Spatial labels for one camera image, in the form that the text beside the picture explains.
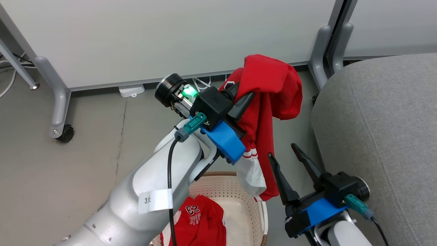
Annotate red jersey with white numbers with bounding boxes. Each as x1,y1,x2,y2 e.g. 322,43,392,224
160,195,227,246

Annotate white power strips with cables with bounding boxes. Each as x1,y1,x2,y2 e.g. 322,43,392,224
0,58,17,98

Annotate narrow white partition panel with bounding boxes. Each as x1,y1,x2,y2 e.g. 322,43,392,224
343,0,437,60

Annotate blue left camera mount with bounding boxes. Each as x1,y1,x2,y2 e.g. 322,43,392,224
201,120,246,165

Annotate blue right camera mount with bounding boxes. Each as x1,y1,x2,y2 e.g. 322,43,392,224
295,197,348,236

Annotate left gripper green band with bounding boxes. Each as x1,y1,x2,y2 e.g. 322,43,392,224
155,73,256,121

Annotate arm black cable teal plug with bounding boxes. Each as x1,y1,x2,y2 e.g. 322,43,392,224
344,194,390,246
167,112,208,246

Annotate left arm black cable teal plug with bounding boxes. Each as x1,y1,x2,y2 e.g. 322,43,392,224
167,112,208,246

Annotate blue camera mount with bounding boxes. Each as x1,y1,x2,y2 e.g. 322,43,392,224
295,197,348,236
201,120,246,165

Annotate cream perforated laundry basket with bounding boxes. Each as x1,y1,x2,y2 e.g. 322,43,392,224
149,171,269,246

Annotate white tape label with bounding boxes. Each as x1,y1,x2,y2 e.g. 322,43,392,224
138,189,173,214

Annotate grey partition foot with caster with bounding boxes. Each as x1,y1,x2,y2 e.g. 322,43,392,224
308,25,332,106
34,56,74,143

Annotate grey fabric sofa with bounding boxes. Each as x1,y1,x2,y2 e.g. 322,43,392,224
311,53,437,246

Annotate wide white partition panel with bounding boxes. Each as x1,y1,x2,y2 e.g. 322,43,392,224
0,0,343,92

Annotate red white sports jacket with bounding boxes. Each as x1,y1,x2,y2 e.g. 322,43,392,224
218,54,303,202

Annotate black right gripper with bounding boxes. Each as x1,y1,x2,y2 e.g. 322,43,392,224
268,143,371,246

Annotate coiled white cable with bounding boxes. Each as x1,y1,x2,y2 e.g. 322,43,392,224
191,76,212,92

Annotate right arm black cable teal plug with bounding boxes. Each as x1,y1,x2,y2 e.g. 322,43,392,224
344,194,390,246

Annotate black floor cable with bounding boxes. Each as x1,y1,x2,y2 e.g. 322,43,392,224
10,53,36,68

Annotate small white power strip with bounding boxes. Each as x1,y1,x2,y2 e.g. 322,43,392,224
118,84,145,98

